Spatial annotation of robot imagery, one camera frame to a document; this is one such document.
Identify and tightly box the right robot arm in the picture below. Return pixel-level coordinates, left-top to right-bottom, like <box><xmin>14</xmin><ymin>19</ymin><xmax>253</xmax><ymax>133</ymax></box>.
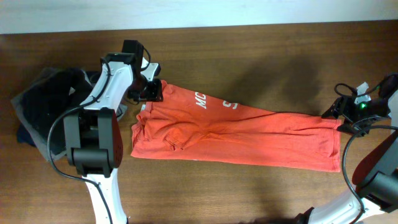
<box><xmin>293</xmin><ymin>73</ymin><xmax>397</xmax><ymax>224</ymax></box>

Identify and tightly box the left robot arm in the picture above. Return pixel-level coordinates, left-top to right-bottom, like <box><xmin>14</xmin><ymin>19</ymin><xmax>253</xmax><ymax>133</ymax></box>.
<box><xmin>62</xmin><ymin>40</ymin><xmax>163</xmax><ymax>223</ymax></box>

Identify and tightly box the orange t-shirt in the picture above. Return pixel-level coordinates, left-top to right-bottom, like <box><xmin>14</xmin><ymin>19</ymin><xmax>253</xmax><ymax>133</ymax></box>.
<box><xmin>131</xmin><ymin>83</ymin><xmax>341</xmax><ymax>172</ymax></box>

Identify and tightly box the dark folded clothes pile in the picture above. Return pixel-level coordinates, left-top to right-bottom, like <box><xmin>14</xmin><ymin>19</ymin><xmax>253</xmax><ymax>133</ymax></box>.
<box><xmin>11</xmin><ymin>67</ymin><xmax>128</xmax><ymax>162</ymax></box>

